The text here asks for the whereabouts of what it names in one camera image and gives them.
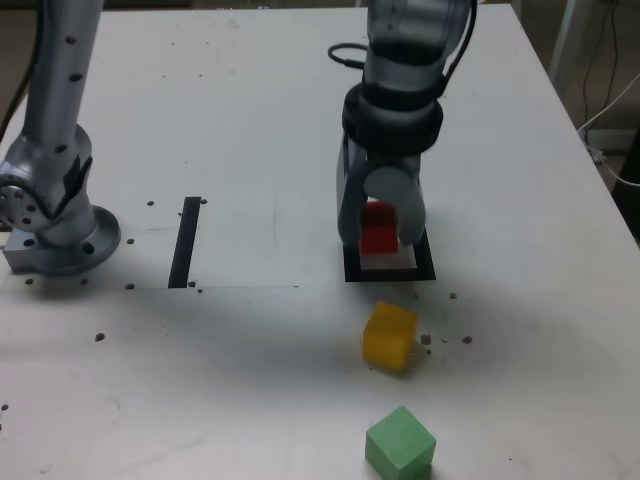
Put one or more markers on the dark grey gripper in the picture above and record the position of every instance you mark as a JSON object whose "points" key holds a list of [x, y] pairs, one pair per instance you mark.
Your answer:
{"points": [[395, 161]]}

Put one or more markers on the red cube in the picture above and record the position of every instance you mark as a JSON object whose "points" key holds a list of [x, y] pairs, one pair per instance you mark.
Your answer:
{"points": [[380, 235]]}

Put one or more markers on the yellow cube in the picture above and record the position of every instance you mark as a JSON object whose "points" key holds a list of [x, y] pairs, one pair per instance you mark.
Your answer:
{"points": [[387, 340]]}

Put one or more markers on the green cube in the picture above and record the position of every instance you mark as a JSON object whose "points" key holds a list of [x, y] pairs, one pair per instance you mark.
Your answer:
{"points": [[397, 445]]}

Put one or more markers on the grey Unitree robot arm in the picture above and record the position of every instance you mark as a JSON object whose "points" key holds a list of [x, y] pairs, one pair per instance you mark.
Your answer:
{"points": [[55, 100]]}

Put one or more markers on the black tape square outline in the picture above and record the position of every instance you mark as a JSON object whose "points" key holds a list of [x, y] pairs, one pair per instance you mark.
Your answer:
{"points": [[390, 276]]}

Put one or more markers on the black tape strip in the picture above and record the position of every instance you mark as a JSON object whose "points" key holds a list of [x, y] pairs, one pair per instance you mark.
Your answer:
{"points": [[182, 250]]}

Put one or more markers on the white furniture leg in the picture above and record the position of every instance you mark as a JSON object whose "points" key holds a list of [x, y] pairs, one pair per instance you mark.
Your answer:
{"points": [[562, 35]]}

